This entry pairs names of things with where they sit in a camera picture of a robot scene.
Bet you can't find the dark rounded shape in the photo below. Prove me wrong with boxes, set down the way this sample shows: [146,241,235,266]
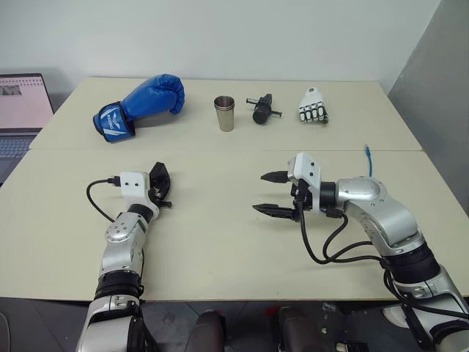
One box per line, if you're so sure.
[270,306,325,352]
[185,309,226,352]

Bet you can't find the white robotic hand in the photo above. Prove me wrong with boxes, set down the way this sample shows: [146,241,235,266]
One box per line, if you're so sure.
[297,87,330,128]

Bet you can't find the blue Ethernet cable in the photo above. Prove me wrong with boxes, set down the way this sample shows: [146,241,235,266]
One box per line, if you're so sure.
[363,144,377,178]

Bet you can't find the black cylindrical gripper device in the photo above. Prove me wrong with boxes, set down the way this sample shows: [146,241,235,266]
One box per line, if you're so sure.
[245,94,283,125]

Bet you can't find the open laptop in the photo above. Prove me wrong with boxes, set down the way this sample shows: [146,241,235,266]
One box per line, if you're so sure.
[0,72,56,185]

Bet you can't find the white rounded object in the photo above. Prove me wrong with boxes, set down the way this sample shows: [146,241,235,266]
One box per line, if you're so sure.
[380,306,408,331]

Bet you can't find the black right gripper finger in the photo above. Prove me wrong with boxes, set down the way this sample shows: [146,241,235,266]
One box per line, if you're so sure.
[251,202,295,221]
[260,169,291,185]

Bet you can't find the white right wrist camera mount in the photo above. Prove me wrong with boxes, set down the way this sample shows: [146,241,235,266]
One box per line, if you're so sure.
[287,153,324,213]

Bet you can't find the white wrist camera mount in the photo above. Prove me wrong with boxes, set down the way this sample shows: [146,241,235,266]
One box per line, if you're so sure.
[119,170,161,221]
[287,153,324,213]

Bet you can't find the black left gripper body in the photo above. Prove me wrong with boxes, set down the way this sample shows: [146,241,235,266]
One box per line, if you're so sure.
[147,186,174,209]

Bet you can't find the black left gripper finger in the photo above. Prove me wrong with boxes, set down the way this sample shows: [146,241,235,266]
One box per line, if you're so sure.
[149,161,166,188]
[156,167,172,194]

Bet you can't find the blue boxing glove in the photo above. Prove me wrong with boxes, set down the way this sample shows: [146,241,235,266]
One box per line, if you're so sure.
[92,73,186,143]

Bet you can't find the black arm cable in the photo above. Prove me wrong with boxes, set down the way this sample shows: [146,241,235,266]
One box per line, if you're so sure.
[86,176,122,223]
[295,205,390,265]

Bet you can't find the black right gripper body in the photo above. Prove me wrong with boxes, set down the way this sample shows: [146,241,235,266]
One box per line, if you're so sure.
[289,177,313,223]

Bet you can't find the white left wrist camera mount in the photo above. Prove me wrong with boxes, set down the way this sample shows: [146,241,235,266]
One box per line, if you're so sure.
[119,170,161,221]

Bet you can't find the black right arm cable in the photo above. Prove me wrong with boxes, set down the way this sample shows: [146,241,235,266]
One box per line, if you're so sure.
[295,205,390,265]

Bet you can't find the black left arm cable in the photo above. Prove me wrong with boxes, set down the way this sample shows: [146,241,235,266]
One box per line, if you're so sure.
[86,176,122,223]

